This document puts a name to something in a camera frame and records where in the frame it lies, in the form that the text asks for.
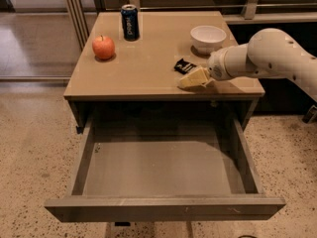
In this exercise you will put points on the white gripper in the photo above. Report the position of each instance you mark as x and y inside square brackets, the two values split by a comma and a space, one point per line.
[216, 66]

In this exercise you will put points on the black rxbar chocolate bar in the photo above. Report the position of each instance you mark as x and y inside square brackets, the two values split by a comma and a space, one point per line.
[184, 66]

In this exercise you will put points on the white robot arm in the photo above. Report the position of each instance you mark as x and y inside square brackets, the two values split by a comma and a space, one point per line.
[270, 53]

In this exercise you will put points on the tan cabinet with top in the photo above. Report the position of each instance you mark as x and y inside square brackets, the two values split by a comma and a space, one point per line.
[144, 69]

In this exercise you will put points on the open grey top drawer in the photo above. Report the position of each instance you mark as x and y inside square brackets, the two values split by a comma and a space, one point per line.
[178, 169]

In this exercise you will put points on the white ceramic bowl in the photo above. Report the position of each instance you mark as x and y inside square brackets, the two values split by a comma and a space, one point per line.
[207, 39]

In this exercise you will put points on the blue pepsi can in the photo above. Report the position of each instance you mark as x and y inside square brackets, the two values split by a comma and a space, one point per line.
[130, 24]

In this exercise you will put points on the red apple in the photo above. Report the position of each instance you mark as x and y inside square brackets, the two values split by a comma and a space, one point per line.
[103, 47]

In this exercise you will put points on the metal frame shelving behind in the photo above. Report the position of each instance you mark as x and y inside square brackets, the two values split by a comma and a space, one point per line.
[244, 17]

